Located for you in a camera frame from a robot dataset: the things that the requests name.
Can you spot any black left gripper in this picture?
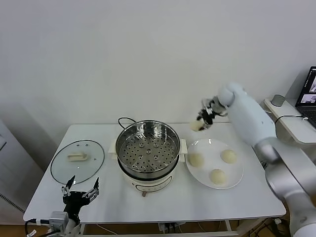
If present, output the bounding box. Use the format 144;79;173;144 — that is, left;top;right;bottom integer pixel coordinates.
61;175;100;214

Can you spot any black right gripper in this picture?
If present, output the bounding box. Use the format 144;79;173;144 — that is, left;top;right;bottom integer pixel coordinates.
196;108;219;132

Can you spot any white steamed baozi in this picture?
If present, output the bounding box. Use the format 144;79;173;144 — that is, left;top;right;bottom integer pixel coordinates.
209;168;227;185
189;153;205;168
220;149;237;164
189;120;204;131

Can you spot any perforated steel steamer basket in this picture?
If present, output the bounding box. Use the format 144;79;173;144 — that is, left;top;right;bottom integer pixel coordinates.
116;120;182;175

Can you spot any glass pot lid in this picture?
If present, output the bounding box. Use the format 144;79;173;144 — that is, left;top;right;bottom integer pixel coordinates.
50;140;106;185

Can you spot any white round plate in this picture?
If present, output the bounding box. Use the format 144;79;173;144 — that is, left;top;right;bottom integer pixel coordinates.
185;138;244;190

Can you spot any white floor appliance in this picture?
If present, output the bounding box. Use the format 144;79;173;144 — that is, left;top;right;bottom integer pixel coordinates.
0;118;45;218

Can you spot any white side desk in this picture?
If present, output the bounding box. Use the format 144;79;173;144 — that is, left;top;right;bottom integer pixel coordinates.
263;98;316;171

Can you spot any white power strip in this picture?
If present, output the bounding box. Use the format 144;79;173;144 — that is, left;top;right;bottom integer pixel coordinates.
159;222;186;233

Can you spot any open dark laptop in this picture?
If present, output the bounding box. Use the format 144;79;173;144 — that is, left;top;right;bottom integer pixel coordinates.
295;66;316;119

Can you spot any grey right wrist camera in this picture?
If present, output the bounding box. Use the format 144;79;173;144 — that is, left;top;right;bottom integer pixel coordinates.
201;98;217;111

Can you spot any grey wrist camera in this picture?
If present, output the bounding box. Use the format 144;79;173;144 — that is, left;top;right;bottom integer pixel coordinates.
48;211;69;229
201;98;217;111

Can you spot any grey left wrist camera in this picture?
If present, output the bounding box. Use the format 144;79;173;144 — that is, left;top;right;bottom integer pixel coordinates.
48;211;69;229

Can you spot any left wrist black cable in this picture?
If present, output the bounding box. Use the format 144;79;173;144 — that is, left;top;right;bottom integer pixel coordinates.
24;218;51;234

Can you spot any black cooker power cord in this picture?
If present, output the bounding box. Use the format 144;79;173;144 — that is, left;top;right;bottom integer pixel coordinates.
118;117;136;129

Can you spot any black adapter cable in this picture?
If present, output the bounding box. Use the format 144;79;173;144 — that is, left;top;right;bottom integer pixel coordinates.
274;115;310;125

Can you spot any white table frame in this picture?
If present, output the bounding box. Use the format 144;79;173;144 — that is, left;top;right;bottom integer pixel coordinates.
78;217;239;237

